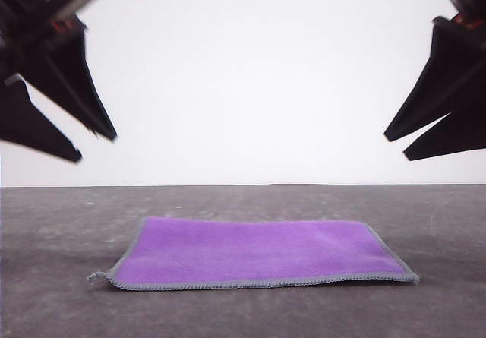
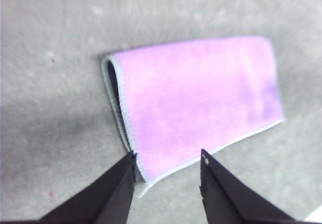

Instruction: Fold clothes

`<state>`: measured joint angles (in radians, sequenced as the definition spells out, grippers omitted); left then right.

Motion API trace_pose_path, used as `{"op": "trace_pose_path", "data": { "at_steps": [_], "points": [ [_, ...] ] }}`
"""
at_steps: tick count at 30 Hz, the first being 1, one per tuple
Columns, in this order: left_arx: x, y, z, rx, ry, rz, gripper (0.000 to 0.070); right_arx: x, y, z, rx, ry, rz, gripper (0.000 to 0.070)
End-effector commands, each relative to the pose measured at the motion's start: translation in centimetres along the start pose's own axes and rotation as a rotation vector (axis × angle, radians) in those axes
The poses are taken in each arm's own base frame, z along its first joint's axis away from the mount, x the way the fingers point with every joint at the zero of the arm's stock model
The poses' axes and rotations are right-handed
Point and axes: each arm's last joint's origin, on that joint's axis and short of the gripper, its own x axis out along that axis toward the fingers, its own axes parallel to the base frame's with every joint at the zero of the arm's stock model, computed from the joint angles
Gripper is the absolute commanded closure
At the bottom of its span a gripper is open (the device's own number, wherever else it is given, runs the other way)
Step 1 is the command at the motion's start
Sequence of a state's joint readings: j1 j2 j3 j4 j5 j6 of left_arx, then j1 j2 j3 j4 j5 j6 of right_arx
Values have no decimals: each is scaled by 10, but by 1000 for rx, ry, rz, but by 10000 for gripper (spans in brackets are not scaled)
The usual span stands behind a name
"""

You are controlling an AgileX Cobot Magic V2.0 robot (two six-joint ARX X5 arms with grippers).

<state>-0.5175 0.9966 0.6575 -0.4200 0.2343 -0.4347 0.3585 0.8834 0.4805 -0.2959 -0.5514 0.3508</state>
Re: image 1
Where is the purple towel with grey hem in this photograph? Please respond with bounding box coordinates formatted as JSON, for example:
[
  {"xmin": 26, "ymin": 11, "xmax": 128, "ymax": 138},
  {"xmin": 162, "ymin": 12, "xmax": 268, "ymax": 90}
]
[{"xmin": 87, "ymin": 216, "xmax": 421, "ymax": 292}]

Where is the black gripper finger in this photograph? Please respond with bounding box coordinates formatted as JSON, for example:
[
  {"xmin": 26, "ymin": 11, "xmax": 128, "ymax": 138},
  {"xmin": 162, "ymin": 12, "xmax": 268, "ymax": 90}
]
[
  {"xmin": 402, "ymin": 93, "xmax": 486, "ymax": 162},
  {"xmin": 18, "ymin": 16, "xmax": 118, "ymax": 141},
  {"xmin": 0, "ymin": 81, "xmax": 84, "ymax": 163},
  {"xmin": 383, "ymin": 16, "xmax": 486, "ymax": 143}
]

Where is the grey table cloth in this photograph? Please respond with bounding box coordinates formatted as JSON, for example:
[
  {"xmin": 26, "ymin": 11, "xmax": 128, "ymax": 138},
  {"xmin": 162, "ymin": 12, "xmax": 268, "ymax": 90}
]
[{"xmin": 0, "ymin": 184, "xmax": 486, "ymax": 338}]

